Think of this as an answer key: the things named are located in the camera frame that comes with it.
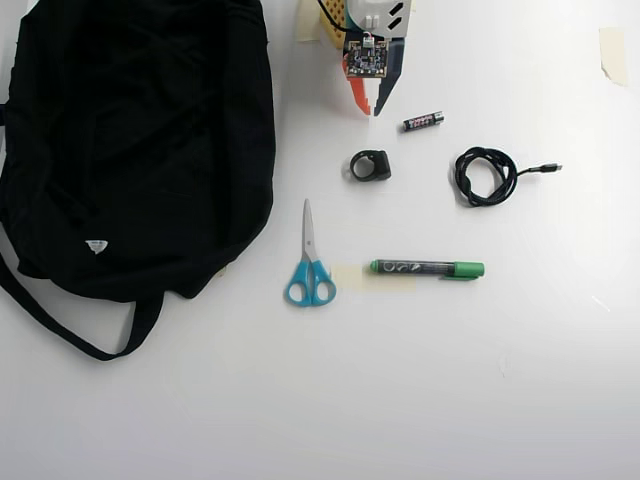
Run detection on bare camera circuit board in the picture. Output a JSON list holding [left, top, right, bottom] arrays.
[[342, 38, 390, 81]]

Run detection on narrow beige masking tape strip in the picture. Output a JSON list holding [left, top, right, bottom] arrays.
[[298, 0, 321, 42]]

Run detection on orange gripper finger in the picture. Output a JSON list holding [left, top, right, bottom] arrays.
[[347, 77, 375, 118]]

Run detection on blue-handled scissors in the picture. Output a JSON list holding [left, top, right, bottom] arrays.
[[284, 198, 338, 307]]

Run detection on long beige masking tape strip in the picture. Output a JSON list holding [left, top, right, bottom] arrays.
[[332, 264, 418, 292]]

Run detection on black plastic ring clip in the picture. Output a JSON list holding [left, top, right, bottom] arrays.
[[348, 149, 392, 183]]

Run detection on black fabric bag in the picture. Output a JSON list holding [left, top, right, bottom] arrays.
[[0, 0, 278, 362]]

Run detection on green marker with black barrel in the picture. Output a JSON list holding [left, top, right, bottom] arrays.
[[369, 258, 486, 282]]

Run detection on coiled black USB cable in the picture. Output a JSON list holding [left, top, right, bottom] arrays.
[[453, 145, 564, 209]]

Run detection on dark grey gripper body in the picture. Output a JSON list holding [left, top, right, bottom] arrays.
[[387, 38, 404, 81]]

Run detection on yellow perforated robot base part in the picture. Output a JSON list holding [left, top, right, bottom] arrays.
[[318, 0, 359, 51]]

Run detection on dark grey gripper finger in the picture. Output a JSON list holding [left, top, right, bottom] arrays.
[[372, 74, 404, 118]]

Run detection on thin black camera cable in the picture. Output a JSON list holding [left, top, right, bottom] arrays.
[[318, 0, 354, 34]]

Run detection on black AAA battery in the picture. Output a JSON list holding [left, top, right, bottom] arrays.
[[401, 112, 446, 133]]

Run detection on torn beige masking tape strip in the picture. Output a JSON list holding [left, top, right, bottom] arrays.
[[598, 27, 629, 89]]

